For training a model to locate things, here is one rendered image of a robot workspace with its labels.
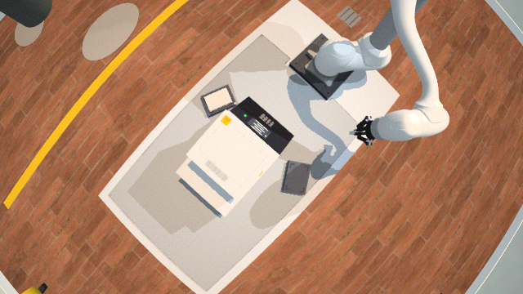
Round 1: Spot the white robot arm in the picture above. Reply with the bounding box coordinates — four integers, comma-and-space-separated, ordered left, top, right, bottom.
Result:
305, 0, 449, 141

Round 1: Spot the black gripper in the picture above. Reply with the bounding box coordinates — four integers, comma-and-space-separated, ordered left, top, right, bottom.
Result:
349, 116, 375, 145

